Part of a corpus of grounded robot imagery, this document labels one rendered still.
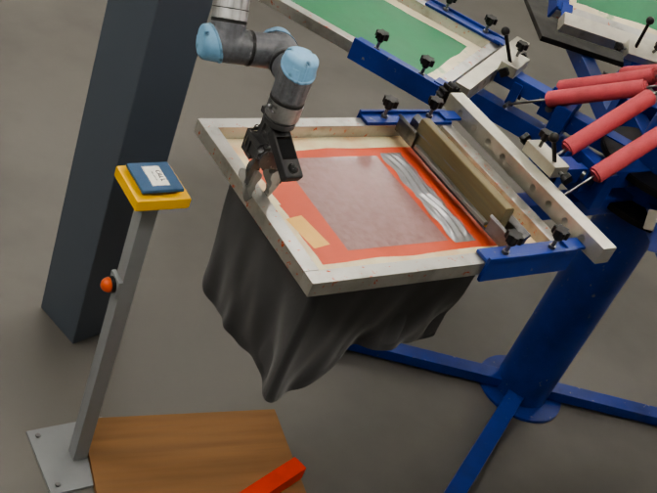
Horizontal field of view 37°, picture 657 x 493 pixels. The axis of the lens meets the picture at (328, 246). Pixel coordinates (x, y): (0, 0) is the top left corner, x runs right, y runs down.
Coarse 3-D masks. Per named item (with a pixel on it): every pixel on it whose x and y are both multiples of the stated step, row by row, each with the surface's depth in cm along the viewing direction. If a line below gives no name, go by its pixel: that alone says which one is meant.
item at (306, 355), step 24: (384, 288) 228; (408, 288) 234; (432, 288) 239; (456, 288) 244; (336, 312) 225; (360, 312) 231; (384, 312) 236; (408, 312) 242; (432, 312) 247; (312, 336) 227; (336, 336) 233; (360, 336) 243; (384, 336) 245; (408, 336) 251; (312, 360) 236; (336, 360) 241; (288, 384) 241
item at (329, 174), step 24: (312, 168) 242; (336, 168) 246; (360, 168) 250; (384, 168) 254; (288, 192) 231; (312, 192) 234; (336, 192) 238; (360, 192) 241; (384, 192) 245; (408, 192) 249
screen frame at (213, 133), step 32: (224, 128) 237; (320, 128) 253; (352, 128) 259; (384, 128) 266; (448, 128) 276; (224, 160) 227; (480, 160) 268; (256, 192) 220; (512, 192) 260; (544, 224) 253; (288, 256) 208; (448, 256) 226; (320, 288) 203; (352, 288) 209
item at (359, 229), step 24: (288, 216) 223; (312, 216) 226; (336, 216) 230; (360, 216) 233; (384, 216) 237; (408, 216) 240; (456, 216) 248; (336, 240) 222; (360, 240) 225; (384, 240) 229; (408, 240) 232; (432, 240) 236; (480, 240) 243
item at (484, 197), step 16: (432, 128) 257; (416, 144) 262; (432, 144) 257; (448, 144) 253; (448, 160) 253; (464, 160) 249; (448, 176) 253; (464, 176) 248; (480, 176) 246; (464, 192) 249; (480, 192) 244; (496, 192) 242; (480, 208) 245; (496, 208) 240; (512, 208) 239
